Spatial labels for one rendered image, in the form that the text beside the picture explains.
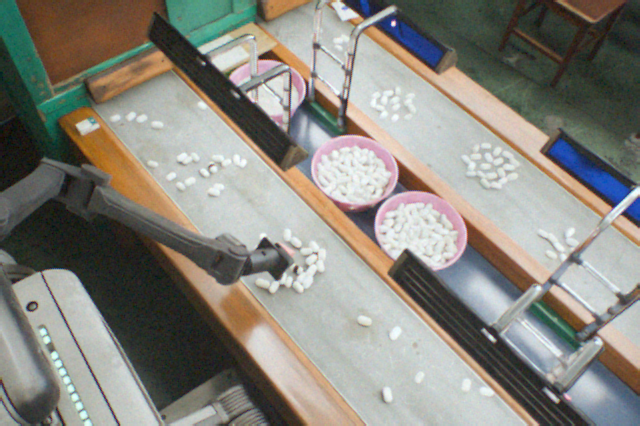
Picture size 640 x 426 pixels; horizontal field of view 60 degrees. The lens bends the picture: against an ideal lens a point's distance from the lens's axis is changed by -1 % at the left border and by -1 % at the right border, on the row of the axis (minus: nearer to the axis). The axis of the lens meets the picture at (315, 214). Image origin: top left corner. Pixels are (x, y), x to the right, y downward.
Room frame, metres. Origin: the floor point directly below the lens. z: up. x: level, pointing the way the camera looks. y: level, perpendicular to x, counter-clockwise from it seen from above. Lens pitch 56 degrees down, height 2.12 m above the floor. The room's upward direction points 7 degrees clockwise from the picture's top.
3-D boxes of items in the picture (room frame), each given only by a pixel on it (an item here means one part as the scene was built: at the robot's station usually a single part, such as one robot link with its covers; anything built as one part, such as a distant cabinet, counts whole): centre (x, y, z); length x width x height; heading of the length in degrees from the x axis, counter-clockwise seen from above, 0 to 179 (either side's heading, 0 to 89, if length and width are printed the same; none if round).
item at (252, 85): (1.12, 0.23, 0.90); 0.20 x 0.19 x 0.45; 47
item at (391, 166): (1.08, -0.10, 0.72); 0.27 x 0.27 x 0.10
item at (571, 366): (0.45, -0.48, 0.90); 0.20 x 0.19 x 0.45; 47
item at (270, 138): (1.06, 0.28, 1.08); 0.62 x 0.08 x 0.07; 47
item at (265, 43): (1.54, 0.37, 0.77); 0.33 x 0.15 x 0.01; 137
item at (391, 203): (0.89, -0.31, 0.72); 0.27 x 0.27 x 0.10
